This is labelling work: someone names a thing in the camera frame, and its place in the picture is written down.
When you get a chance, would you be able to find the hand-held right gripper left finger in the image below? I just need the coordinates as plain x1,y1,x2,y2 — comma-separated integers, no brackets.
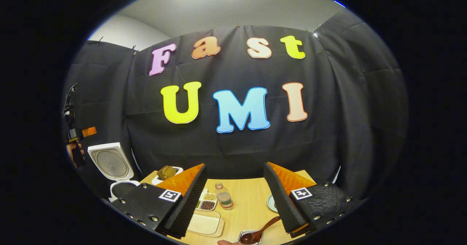
109,164,207,238

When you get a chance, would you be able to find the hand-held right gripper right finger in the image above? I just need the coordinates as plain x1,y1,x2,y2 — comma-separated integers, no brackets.
263,162,362,238

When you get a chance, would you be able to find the clear box of rice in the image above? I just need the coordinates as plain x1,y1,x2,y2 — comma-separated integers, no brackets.
187,209,225,238

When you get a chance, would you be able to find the brown wooden spoon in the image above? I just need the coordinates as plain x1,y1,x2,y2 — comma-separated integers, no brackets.
240,216,282,245

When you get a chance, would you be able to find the white rice cooker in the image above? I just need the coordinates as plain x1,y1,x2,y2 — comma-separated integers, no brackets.
87,142,141,203

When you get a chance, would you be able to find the white divided bean dish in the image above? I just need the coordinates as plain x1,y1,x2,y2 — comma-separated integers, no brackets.
196,188,219,212

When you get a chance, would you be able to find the white toaster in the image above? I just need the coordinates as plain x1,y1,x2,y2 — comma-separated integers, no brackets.
151,166,184,186

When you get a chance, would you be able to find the small glass bottle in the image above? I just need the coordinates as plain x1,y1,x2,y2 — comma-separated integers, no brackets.
215,183,234,211

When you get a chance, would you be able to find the brown bread slice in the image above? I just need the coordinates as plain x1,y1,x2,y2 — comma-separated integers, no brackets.
157,165,178,181

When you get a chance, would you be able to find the black backdrop cloth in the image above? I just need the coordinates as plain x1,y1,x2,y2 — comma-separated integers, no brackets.
62,9,409,202

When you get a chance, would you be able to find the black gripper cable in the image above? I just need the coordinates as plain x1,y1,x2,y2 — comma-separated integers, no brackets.
63,84,78,129

